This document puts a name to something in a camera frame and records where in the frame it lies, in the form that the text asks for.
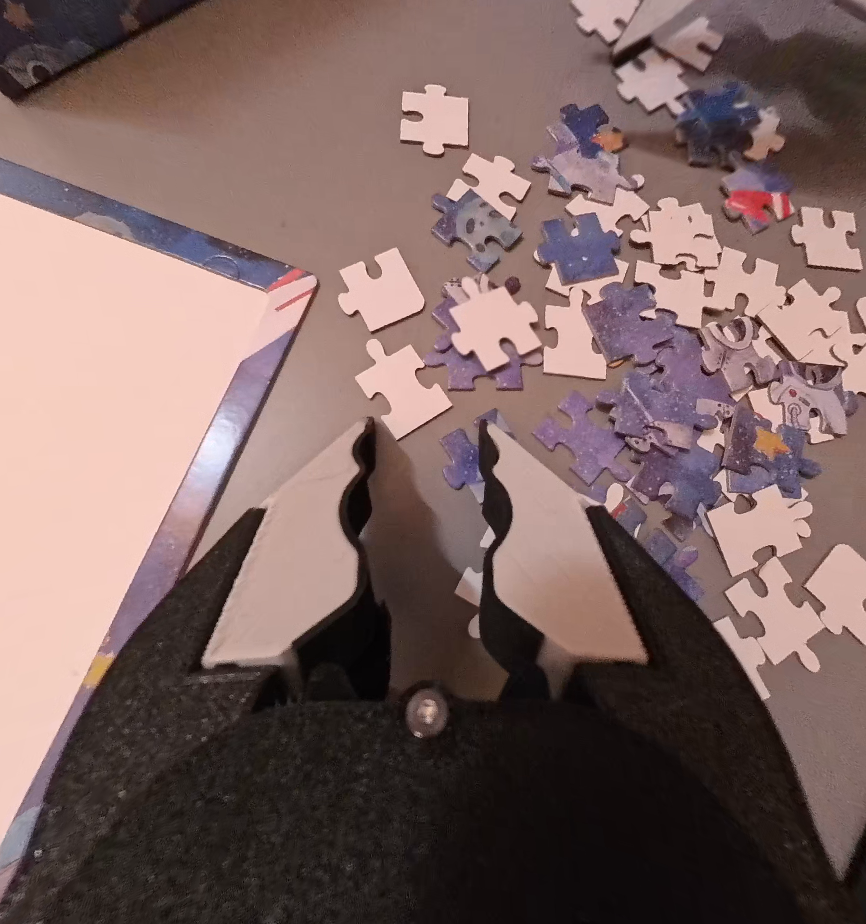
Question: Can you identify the pile of puzzle pieces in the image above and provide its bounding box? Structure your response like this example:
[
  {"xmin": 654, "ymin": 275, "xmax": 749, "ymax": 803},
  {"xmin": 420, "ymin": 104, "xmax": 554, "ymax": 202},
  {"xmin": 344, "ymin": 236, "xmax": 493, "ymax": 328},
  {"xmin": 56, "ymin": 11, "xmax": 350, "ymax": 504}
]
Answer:
[{"xmin": 337, "ymin": 0, "xmax": 866, "ymax": 701}]

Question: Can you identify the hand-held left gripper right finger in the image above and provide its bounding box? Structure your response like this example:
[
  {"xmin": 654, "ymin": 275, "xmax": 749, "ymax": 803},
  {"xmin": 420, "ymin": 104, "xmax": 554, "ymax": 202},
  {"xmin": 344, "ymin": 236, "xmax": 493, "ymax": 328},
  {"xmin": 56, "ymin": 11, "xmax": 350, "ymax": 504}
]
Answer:
[{"xmin": 478, "ymin": 420, "xmax": 650, "ymax": 668}]

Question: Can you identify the space and ocean print box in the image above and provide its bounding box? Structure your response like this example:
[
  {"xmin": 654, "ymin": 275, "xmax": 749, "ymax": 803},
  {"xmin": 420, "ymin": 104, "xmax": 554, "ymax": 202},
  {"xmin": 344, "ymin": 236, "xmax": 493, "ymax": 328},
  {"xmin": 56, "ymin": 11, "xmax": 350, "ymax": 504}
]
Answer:
[{"xmin": 0, "ymin": 0, "xmax": 204, "ymax": 101}]

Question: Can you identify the white puzzle tray blue rim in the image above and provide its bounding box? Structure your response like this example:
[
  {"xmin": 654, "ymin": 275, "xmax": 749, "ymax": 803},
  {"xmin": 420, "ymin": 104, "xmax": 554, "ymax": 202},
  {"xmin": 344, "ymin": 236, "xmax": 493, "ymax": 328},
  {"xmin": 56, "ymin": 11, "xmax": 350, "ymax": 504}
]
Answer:
[{"xmin": 0, "ymin": 148, "xmax": 320, "ymax": 903}]

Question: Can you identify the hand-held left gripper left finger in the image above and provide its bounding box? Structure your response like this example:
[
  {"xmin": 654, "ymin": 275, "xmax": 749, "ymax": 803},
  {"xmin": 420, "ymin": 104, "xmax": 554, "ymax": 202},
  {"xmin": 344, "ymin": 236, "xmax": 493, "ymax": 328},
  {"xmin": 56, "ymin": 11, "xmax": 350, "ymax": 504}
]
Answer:
[{"xmin": 202, "ymin": 417, "xmax": 376, "ymax": 668}]

